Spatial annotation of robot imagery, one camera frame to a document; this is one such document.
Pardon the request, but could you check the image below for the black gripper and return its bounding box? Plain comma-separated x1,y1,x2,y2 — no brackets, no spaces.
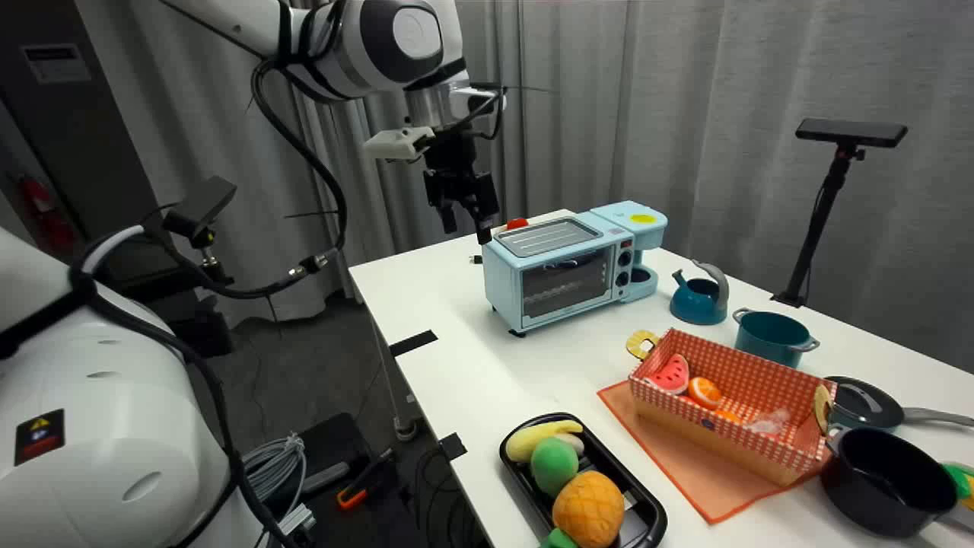
421,135,501,246

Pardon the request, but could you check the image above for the plush watermelon slice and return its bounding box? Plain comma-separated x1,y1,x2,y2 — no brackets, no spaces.
645,350,696,396

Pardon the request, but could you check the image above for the black plastic tray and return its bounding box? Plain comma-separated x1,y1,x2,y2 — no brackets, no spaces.
497,408,673,548

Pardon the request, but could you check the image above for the orange striped basket box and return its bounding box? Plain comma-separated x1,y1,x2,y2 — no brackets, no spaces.
623,325,844,490

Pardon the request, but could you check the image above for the light blue toy toaster oven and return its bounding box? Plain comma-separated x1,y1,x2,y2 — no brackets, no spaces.
479,198,673,339

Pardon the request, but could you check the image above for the black tape strip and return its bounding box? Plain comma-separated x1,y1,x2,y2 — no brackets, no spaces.
431,429,473,464
386,325,443,359

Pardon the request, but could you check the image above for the yellow plush banana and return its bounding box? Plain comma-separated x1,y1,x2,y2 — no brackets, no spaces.
501,417,592,468

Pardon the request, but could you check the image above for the teal toy kettle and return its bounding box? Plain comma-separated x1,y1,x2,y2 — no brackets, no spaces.
667,258,735,330

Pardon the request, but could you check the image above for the green plush ball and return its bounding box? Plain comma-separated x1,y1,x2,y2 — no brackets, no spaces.
526,435,584,498

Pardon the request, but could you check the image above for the grey curtain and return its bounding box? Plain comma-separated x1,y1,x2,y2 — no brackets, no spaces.
74,0,974,375

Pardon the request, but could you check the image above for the orange plush fruit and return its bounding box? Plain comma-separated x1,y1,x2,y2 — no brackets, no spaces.
548,465,629,548

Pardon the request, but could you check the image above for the teal toy pot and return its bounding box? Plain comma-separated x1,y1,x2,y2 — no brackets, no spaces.
731,306,821,370

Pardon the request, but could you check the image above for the orange plastic basket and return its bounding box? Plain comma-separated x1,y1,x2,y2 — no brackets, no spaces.
594,379,831,529

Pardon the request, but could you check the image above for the clear plastic toy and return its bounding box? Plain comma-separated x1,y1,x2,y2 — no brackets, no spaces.
744,403,794,443

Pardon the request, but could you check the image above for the dark grey cabinet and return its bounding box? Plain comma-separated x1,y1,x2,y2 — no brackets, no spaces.
0,0,141,263

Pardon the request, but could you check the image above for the black frying pan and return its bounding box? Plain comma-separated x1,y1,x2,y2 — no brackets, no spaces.
821,375,974,435

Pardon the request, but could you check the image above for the black cooking pot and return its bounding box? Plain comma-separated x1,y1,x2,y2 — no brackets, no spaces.
817,423,974,542

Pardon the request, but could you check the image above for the green yellow toy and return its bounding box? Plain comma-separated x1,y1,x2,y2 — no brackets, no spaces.
940,459,974,512

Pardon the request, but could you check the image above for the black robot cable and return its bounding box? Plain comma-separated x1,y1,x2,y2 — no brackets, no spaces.
67,58,354,548

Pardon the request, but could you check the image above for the black camera on mount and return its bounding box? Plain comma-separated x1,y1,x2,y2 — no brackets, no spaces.
153,175,244,250

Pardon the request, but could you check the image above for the orange handled tool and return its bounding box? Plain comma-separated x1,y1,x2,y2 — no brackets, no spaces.
334,481,370,516

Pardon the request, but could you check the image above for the grey cable bundle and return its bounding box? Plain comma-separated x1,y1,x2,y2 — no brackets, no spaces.
241,432,316,538

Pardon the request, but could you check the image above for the black camera stand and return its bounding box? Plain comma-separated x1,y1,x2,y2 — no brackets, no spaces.
769,116,913,311

